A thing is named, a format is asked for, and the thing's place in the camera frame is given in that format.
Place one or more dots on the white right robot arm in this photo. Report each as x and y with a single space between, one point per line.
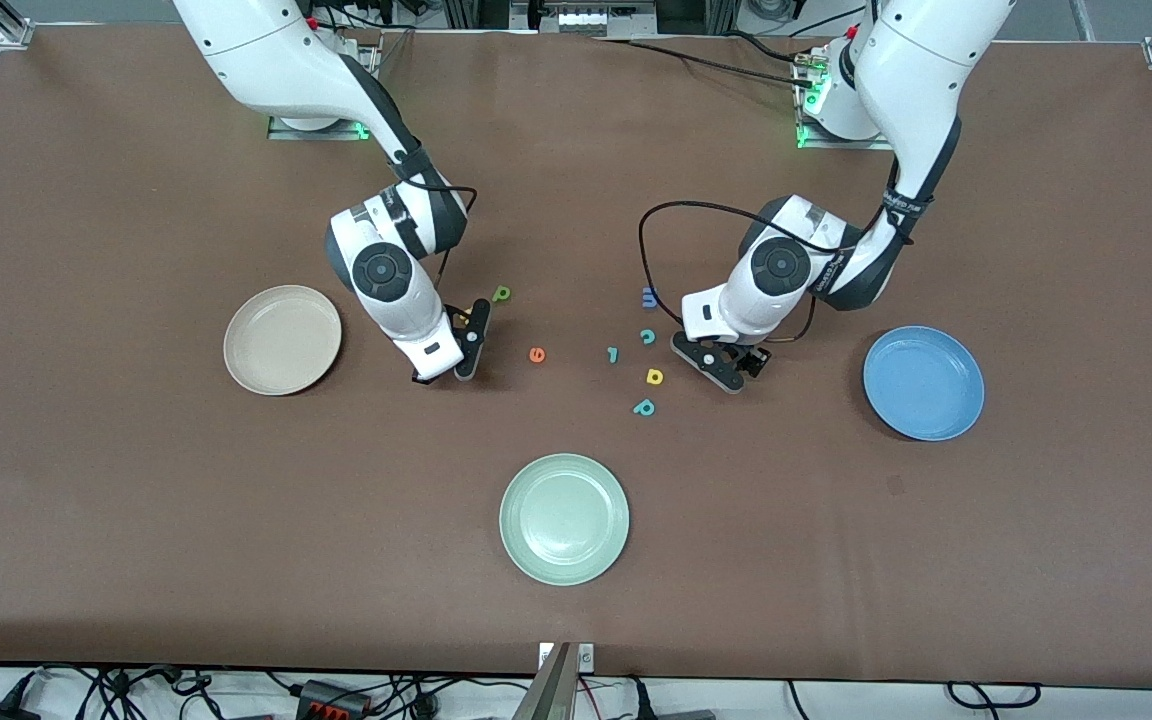
386 270

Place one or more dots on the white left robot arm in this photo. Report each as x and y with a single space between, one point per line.
781 265

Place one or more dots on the teal foam letter p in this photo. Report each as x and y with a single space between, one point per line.
644 407

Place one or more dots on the beige brown plate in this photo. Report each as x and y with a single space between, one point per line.
282 340

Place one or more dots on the blue plate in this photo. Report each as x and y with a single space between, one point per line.
923 383

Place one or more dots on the pale green plate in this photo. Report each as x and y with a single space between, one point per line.
564 519

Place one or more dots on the black orange power strip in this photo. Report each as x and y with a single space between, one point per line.
331 700

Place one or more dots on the metal control box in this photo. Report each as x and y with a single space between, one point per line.
596 20

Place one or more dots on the black power plug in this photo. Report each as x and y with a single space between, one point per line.
644 705

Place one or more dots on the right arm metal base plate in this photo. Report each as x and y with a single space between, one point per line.
336 133

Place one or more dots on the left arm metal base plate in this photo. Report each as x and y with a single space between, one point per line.
836 143

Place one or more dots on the white metal bracket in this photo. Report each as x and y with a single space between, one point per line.
586 657

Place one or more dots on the aluminium profile post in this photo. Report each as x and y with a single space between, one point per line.
551 690

